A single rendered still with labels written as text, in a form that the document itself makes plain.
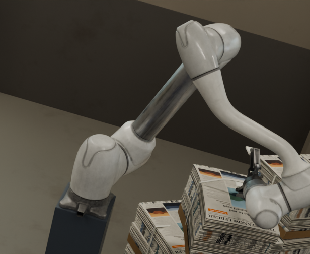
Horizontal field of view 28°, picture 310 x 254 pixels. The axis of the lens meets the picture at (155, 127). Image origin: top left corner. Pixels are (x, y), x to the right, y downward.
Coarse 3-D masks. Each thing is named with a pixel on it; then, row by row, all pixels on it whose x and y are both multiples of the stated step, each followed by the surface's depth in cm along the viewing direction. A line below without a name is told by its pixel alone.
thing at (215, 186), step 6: (204, 180) 242; (204, 186) 238; (210, 186) 239; (216, 186) 240; (222, 186) 242; (228, 186) 243; (234, 186) 244; (198, 192) 241; (222, 192) 238; (228, 192) 239; (234, 192) 240; (198, 198) 239; (192, 210) 242
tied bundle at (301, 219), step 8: (264, 168) 300; (264, 176) 300; (272, 176) 294; (272, 184) 293; (304, 208) 283; (288, 216) 284; (296, 216) 284; (304, 216) 286; (280, 224) 288; (288, 224) 284; (296, 224) 285; (304, 224) 288
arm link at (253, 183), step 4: (252, 180) 216; (256, 180) 216; (260, 180) 216; (248, 184) 215; (252, 184) 214; (256, 184) 213; (260, 184) 213; (264, 184) 214; (244, 188) 217; (248, 188) 213; (244, 192) 215; (244, 196) 215
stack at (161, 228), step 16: (144, 208) 282; (160, 208) 285; (176, 208) 288; (144, 224) 281; (160, 224) 274; (176, 224) 277; (144, 240) 280; (160, 240) 268; (176, 240) 266; (288, 240) 289; (304, 240) 293
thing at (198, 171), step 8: (192, 168) 258; (200, 168) 253; (208, 168) 256; (216, 168) 259; (192, 176) 254; (200, 176) 244; (208, 176) 247; (216, 176) 249; (224, 176) 252; (232, 176) 254; (240, 176) 257; (192, 184) 252; (232, 184) 245; (184, 192) 260; (192, 192) 248; (184, 200) 257; (192, 200) 246; (184, 208) 254
